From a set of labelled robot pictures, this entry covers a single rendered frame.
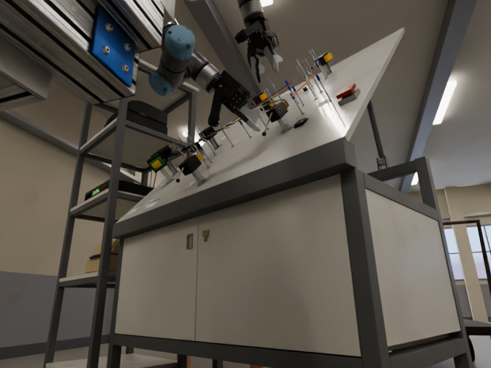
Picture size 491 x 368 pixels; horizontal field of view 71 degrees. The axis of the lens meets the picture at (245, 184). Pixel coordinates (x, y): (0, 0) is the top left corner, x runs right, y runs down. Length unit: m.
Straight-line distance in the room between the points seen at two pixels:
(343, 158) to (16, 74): 0.62
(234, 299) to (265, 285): 0.12
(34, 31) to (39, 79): 0.08
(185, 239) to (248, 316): 0.40
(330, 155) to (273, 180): 0.18
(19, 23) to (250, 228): 0.71
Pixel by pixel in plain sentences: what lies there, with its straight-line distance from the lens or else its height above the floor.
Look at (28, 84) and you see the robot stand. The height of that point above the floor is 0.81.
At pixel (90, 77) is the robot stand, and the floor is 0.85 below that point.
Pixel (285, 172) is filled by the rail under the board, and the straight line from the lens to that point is 0.89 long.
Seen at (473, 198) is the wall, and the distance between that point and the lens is 11.31.
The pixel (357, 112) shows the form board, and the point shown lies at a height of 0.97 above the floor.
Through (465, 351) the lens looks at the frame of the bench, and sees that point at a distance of 1.30.
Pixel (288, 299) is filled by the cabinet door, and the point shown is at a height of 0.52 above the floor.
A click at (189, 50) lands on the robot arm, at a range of 0.96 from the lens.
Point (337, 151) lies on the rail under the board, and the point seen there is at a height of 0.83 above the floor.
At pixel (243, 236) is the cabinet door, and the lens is 1.01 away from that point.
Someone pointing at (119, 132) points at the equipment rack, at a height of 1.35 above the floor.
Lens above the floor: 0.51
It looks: 19 degrees up
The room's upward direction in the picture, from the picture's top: 1 degrees counter-clockwise
